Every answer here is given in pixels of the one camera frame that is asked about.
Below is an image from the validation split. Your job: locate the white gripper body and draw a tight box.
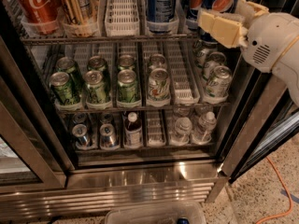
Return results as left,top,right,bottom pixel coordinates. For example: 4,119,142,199
241,12,299,73

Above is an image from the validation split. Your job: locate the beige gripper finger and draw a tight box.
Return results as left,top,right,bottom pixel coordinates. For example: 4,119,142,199
198,8,248,49
235,0,269,27

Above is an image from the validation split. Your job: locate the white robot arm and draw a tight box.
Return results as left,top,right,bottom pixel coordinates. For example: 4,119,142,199
198,0,299,105

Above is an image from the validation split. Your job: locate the white 7up can middle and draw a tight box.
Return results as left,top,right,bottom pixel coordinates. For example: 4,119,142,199
202,51,226,81

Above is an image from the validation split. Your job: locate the white 7up can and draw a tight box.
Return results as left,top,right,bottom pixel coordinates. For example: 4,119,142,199
205,65,232,98
192,40,217,68
202,51,226,81

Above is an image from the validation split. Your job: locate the white 7up can back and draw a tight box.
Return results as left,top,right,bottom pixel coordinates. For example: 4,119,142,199
192,40,217,68

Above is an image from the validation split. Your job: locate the white 7up can front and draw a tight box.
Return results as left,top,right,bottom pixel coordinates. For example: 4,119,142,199
205,65,232,98

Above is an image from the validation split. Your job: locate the white empty tray middle shelf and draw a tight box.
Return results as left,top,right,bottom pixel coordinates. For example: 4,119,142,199
164,42,200,105

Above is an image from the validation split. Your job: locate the white empty tray shelf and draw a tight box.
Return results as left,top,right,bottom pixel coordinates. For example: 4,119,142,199
146,110,166,147
164,42,200,105

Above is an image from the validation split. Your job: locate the white diet can back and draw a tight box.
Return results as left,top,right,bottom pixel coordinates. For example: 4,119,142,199
148,53,167,73

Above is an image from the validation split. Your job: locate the white diet can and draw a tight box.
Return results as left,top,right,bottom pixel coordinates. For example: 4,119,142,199
148,53,167,73
149,68,170,101

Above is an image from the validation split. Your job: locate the white diet can front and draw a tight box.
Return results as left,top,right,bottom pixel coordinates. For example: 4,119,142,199
149,68,170,101

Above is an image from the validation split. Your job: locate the green can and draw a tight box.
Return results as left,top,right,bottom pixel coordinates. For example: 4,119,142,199
56,57,83,92
83,70,110,105
118,54,135,71
118,69,140,104
50,72,80,105
87,56,110,81

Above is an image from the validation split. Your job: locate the white empty can tray top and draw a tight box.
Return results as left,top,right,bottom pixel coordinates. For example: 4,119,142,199
105,0,140,36

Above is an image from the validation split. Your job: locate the white empty tray bottom shelf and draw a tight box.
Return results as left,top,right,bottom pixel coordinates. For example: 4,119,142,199
146,110,166,147

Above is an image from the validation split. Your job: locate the stainless steel fridge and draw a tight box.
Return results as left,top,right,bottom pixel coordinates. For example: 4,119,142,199
0,0,298,221

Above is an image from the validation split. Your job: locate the gold soda can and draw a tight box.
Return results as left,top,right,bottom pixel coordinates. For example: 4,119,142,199
61,0,98,37

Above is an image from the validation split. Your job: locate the green can back left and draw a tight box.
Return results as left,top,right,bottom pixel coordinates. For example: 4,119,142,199
56,57,83,92

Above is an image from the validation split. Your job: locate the green can front left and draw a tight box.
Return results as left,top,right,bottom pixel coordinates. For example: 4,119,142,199
50,72,80,105

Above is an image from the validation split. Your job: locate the red coca-cola can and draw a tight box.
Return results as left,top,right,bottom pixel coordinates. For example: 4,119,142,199
17,0,58,35

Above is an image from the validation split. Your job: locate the clear water bottle right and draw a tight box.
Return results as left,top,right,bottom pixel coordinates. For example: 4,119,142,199
192,111,217,145

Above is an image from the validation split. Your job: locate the clear water bottle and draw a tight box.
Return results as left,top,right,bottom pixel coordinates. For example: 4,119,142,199
170,118,192,146
192,111,217,145

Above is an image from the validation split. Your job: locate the clear water bottle left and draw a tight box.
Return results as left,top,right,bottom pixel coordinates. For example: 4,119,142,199
170,118,192,146

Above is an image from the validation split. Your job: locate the dark drink bottle white cap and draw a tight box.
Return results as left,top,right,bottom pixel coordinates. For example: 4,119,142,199
125,112,143,149

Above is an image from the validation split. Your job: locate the orange cable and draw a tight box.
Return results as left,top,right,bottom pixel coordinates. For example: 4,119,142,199
255,156,294,224

